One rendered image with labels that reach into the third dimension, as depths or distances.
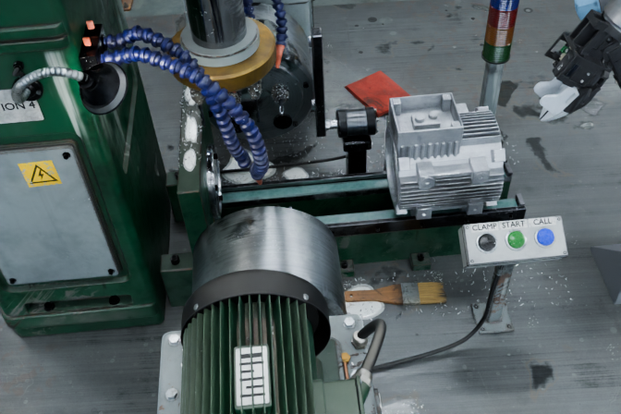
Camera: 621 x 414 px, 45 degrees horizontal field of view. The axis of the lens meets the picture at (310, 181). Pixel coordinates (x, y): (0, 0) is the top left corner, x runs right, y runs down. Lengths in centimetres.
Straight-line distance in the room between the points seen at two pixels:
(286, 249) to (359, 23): 120
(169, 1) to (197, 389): 326
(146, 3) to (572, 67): 295
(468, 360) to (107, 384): 68
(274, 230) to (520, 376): 57
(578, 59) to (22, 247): 98
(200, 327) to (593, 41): 78
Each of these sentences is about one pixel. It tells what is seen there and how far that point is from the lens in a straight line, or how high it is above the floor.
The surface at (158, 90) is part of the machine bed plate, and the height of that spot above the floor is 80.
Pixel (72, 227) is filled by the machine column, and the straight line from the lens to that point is 132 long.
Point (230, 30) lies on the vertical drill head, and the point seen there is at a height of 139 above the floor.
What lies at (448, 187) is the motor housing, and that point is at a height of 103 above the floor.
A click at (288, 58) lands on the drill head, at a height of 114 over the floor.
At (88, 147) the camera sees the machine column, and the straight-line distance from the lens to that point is 118.
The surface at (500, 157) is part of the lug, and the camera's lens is 143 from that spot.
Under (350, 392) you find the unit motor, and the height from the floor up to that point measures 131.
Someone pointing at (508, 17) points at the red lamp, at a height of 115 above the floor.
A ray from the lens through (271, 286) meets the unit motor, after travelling 86.
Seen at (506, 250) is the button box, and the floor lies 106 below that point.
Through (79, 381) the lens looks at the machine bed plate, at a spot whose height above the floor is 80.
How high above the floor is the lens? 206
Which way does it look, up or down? 46 degrees down
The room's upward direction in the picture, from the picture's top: 4 degrees counter-clockwise
